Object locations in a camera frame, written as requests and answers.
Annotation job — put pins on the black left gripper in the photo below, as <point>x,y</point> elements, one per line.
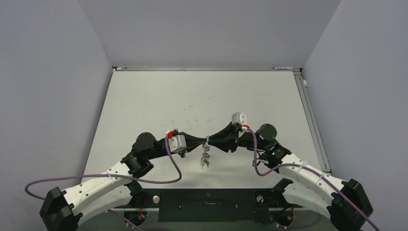
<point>191,141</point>

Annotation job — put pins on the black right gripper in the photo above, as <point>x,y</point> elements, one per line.
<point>227,139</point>

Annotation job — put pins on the large steel carabiner keyring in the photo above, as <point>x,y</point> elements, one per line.
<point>205,154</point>

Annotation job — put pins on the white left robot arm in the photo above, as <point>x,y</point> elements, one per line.
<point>65,210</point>

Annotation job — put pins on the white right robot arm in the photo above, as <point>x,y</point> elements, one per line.
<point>345,203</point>

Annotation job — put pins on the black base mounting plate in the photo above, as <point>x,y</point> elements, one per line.
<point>209,205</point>

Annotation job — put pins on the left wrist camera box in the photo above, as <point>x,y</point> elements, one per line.
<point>176,142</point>

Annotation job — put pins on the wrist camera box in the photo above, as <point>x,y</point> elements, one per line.
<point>176,142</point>
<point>239,121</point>

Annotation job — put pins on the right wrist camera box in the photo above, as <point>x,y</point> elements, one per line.
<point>239,121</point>

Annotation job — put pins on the aluminium right side rail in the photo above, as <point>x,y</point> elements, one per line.
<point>312,123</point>

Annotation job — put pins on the aluminium rail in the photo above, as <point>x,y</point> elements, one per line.
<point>146,68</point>
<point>312,123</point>

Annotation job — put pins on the aluminium back rail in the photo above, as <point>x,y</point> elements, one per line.
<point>146,68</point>

